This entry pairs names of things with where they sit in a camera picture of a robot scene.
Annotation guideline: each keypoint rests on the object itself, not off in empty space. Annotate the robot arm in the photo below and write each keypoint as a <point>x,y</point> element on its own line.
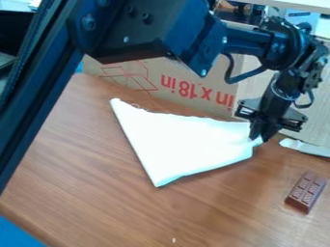
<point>172,25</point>

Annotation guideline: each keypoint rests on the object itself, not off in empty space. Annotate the black metal frame post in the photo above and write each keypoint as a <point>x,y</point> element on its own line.
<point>30,96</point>

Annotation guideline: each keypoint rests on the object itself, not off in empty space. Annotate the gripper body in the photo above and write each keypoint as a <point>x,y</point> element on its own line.
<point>277,106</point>

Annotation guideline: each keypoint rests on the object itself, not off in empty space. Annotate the cardboard box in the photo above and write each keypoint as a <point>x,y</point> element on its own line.
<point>193,85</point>

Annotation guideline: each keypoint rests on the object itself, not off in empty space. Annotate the white crumpled paper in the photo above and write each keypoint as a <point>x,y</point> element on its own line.
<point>306,146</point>

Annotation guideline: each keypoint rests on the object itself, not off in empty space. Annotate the brown toy chocolate bar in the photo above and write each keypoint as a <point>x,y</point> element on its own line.
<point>306,192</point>

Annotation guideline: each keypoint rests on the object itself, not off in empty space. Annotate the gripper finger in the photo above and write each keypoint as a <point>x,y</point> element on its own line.
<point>269,131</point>
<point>256,129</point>

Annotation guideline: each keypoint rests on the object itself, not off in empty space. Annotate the white cloth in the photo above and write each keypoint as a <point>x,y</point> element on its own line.
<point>184,146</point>

